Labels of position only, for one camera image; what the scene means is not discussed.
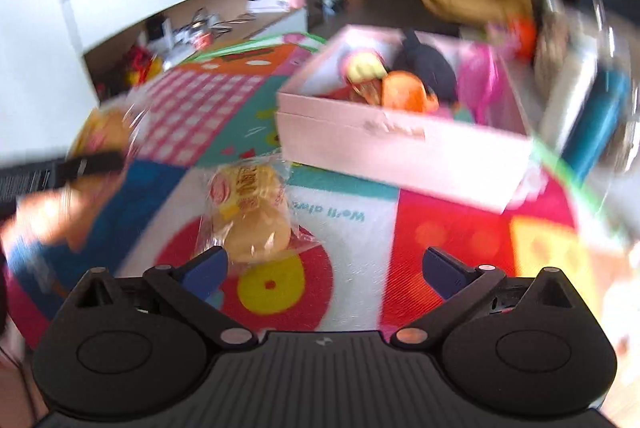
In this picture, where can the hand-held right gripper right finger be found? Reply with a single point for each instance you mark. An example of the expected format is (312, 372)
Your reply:
(445, 270)

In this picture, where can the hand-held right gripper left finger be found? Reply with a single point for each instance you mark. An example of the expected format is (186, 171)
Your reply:
(205, 270)

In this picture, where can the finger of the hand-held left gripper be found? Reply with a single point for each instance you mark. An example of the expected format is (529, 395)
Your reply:
(92, 167)

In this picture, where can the bread bun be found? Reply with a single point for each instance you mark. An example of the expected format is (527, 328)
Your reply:
(255, 213)
(107, 130)

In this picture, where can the pink cardboard box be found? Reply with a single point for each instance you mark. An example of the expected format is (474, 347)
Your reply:
(400, 152)

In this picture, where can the orange toy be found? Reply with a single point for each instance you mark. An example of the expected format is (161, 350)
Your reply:
(405, 91)

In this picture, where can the black plush toy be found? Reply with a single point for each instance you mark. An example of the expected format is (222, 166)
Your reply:
(430, 67)

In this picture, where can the yellow toy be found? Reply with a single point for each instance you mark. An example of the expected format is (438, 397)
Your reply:
(366, 66)

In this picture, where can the colourful printed play mat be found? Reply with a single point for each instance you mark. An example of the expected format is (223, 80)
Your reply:
(450, 248)

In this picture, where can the white thermos bottle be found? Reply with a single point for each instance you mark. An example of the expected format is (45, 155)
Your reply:
(570, 102)

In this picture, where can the teal thermos bottle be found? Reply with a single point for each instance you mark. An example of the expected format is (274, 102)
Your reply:
(597, 122)

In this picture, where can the large glass jar of nuts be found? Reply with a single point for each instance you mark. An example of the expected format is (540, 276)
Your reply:
(552, 37)

